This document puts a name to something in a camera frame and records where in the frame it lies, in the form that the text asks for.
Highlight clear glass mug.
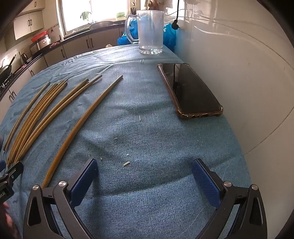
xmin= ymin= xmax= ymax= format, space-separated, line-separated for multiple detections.
xmin=125 ymin=10 xmax=164 ymax=55

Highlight beige upper kitchen cabinets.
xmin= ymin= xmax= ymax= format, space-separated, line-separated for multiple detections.
xmin=12 ymin=0 xmax=45 ymax=40

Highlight blue plastic bag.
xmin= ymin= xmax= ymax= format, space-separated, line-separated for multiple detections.
xmin=117 ymin=23 xmax=177 ymax=52

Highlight red plastic basin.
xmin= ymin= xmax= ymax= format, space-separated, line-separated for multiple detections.
xmin=31 ymin=30 xmax=50 ymax=43

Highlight gas stove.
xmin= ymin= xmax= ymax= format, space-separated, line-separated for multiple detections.
xmin=0 ymin=74 xmax=14 ymax=94

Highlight silver rice cooker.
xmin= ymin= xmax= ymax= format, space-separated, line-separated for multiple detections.
xmin=30 ymin=37 xmax=52 ymax=54

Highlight black wok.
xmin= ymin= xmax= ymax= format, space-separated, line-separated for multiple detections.
xmin=0 ymin=54 xmax=17 ymax=79

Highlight blue table cloth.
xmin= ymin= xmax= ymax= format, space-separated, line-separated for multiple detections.
xmin=0 ymin=44 xmax=252 ymax=239

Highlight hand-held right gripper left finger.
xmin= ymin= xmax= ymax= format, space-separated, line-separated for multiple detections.
xmin=22 ymin=158 xmax=99 ymax=239

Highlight smartphone in brown case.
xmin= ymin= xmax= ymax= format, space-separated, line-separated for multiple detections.
xmin=157 ymin=63 xmax=224 ymax=119

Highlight black kitchen countertop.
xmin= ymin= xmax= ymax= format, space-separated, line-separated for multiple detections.
xmin=0 ymin=22 xmax=127 ymax=97

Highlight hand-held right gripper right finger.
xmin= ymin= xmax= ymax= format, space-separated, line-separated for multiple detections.
xmin=192 ymin=158 xmax=268 ymax=239

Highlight kitchen window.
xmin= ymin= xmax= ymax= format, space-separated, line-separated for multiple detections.
xmin=58 ymin=0 xmax=147 ymax=35

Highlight person's left hand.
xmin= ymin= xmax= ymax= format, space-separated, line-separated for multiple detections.
xmin=0 ymin=202 xmax=16 ymax=239

